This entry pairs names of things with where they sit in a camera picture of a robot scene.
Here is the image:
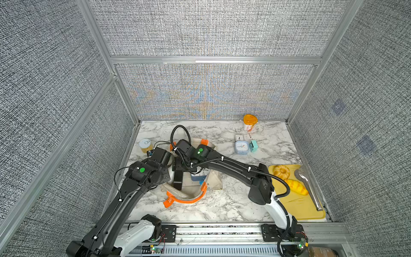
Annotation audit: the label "small clear alarm clock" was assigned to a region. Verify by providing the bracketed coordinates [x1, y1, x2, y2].
[235, 134, 245, 141]

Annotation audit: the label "mint green cube clock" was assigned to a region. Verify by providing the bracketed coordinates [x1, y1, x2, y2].
[249, 140, 259, 153]

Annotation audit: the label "black rectangular clock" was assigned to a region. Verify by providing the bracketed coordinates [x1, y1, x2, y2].
[173, 170, 184, 191]

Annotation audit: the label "toy bundt cake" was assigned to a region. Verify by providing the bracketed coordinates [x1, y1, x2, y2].
[273, 165, 290, 181]

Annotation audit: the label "toy yellow bread loaf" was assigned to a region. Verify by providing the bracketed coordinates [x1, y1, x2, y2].
[285, 179, 309, 196]

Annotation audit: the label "large blue rectangular alarm clock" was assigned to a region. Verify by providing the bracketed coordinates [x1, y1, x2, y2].
[191, 170, 209, 184]

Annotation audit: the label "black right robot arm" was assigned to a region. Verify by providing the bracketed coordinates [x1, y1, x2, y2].
[170, 125, 308, 257]

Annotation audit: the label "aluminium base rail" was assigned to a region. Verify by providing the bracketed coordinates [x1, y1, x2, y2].
[126, 222, 360, 257]

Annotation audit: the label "metal tongs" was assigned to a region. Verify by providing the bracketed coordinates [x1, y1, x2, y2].
[294, 167, 324, 212]

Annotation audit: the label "orange lid drink cup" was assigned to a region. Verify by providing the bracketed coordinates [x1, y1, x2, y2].
[243, 114, 259, 132]

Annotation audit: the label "light blue round alarm clock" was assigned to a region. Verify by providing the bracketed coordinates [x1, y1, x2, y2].
[234, 140, 250, 155]

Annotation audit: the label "yellow cutting board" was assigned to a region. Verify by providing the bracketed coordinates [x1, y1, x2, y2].
[268, 164, 326, 222]

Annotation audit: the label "cream canvas bag orange handles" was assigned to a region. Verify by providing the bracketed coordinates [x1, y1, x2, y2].
[160, 137, 224, 208]

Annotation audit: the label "yellow can white lid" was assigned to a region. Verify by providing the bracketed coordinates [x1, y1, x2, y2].
[139, 138, 153, 154]

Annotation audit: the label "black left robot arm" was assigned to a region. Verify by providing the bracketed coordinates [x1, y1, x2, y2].
[66, 148, 171, 257]

